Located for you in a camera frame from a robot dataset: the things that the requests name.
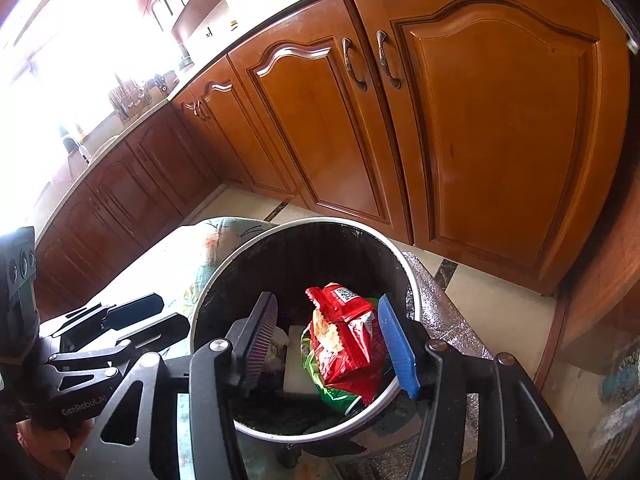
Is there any row of wooden cabinet doors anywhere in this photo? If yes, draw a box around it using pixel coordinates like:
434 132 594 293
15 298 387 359
30 0 636 311

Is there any black bin with white rim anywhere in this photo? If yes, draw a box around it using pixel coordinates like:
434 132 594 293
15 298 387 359
189 217 483 468

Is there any utensil rack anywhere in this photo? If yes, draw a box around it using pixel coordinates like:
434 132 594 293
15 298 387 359
107 72 173 121

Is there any person's left hand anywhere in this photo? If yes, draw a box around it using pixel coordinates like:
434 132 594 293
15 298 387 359
15 417 96 476

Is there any green snack bag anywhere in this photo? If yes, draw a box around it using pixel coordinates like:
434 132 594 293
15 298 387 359
300 297 382 413

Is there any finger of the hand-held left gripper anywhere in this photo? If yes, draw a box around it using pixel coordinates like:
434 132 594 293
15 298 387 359
49 312 192 392
40 292 165 354

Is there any white foam block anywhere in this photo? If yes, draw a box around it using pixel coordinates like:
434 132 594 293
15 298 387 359
282 325 321 401

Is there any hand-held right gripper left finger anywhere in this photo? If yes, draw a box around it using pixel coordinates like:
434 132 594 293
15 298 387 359
65 291 278 480

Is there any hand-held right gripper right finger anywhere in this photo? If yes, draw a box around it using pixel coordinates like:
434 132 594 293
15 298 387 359
377 294 586 480

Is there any red snack wrapper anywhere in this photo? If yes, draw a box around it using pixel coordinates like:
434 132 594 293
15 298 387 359
305 282 393 408

